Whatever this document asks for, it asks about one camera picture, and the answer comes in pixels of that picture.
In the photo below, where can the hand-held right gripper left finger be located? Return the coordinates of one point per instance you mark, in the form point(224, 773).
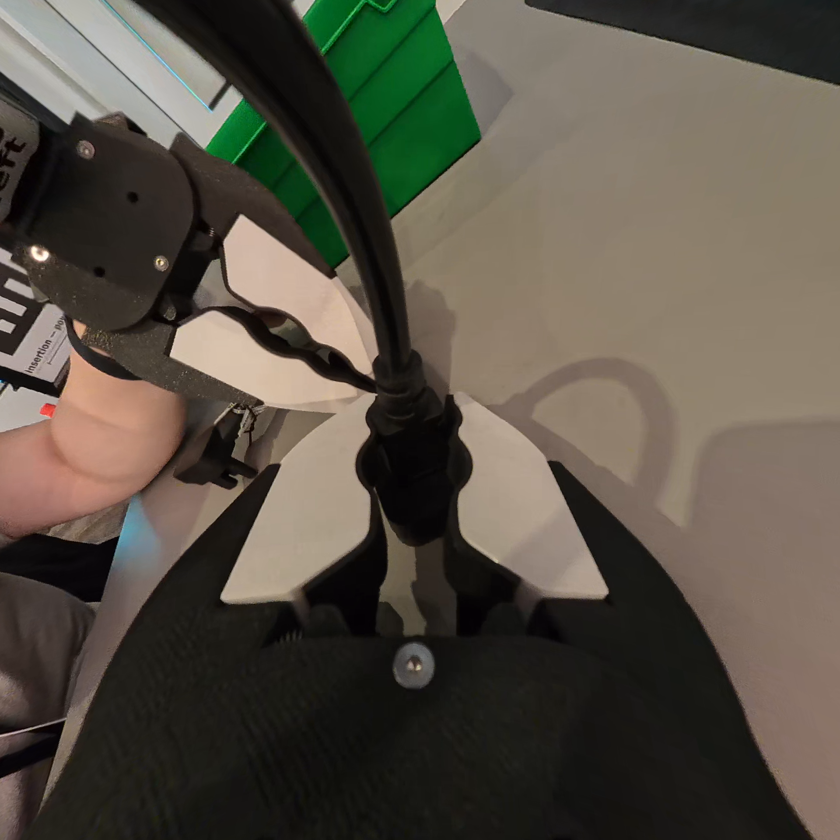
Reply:
point(308, 525)

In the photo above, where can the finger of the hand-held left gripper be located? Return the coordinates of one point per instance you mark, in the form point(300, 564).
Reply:
point(282, 275)
point(223, 354)

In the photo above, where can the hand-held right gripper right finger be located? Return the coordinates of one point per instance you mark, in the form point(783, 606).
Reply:
point(525, 518)

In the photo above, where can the person's left forearm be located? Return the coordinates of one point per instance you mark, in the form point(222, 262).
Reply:
point(79, 446)

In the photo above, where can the white printed task sign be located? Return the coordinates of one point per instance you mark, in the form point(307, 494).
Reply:
point(52, 354)

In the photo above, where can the green plastic bin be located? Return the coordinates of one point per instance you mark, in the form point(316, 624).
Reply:
point(394, 98)

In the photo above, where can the person's pale shirt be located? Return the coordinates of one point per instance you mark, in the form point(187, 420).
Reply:
point(39, 656)

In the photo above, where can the dark mat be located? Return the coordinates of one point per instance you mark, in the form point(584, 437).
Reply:
point(722, 33)

